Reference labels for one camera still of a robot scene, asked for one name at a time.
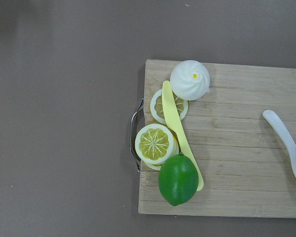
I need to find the white toy steamed bun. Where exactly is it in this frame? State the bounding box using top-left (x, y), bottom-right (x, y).
top-left (170, 60), bottom-right (210, 101)

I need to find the lower lemon slice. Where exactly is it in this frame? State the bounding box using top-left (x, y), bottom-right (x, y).
top-left (135, 123), bottom-right (179, 171)

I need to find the wooden cutting board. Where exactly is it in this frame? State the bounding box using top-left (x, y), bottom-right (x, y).
top-left (138, 63), bottom-right (296, 218)

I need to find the green toy lime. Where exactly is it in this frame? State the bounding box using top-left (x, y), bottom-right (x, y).
top-left (158, 153), bottom-right (199, 206)

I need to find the lemon slice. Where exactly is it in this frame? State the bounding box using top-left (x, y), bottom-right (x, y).
top-left (150, 89), bottom-right (188, 124)
top-left (135, 123), bottom-right (179, 171)

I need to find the white ceramic spoon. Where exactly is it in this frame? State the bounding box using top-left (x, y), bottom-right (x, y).
top-left (262, 110), bottom-right (296, 178)

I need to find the upper lemon slice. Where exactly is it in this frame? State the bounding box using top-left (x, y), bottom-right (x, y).
top-left (150, 89), bottom-right (188, 124)

